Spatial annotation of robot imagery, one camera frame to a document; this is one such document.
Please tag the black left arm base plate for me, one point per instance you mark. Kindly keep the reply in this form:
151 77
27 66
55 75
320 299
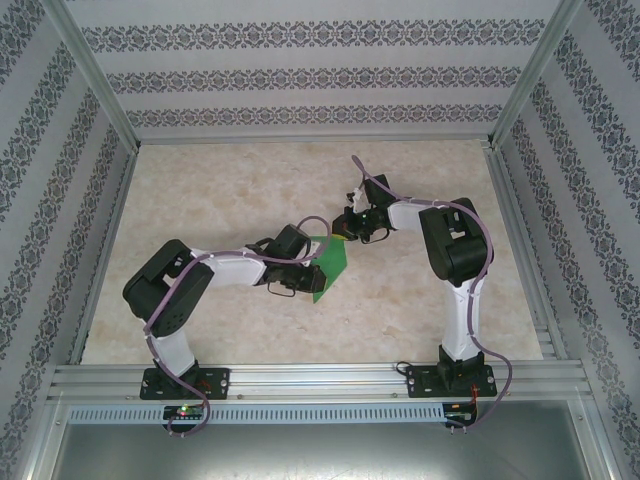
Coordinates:
220 382

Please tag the aluminium table edge rail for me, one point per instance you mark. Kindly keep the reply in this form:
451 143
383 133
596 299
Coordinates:
104 260
507 200

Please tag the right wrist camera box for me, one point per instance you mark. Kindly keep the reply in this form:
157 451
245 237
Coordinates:
356 197

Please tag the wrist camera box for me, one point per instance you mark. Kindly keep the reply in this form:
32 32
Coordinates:
356 197
315 248

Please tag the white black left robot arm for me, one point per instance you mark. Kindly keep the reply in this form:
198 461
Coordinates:
172 350

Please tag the circuit board with green light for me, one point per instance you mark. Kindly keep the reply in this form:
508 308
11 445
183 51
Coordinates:
185 412

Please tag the small circuit board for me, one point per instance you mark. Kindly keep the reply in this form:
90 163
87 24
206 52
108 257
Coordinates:
457 417

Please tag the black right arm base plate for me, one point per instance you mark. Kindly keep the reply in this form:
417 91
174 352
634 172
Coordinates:
420 382

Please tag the wide aluminium base rail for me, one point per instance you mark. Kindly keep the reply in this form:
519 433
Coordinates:
320 380

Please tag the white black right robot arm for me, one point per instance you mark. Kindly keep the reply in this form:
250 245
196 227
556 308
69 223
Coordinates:
462 320

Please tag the aluminium frame post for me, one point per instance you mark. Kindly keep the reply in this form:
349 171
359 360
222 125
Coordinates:
101 80
527 80

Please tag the aluminium frame strut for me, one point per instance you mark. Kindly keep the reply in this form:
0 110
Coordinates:
599 440
42 440

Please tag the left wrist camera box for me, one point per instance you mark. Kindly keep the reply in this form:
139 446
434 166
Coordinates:
315 248

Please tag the grey sheet metal panel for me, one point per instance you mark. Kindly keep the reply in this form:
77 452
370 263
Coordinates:
320 455

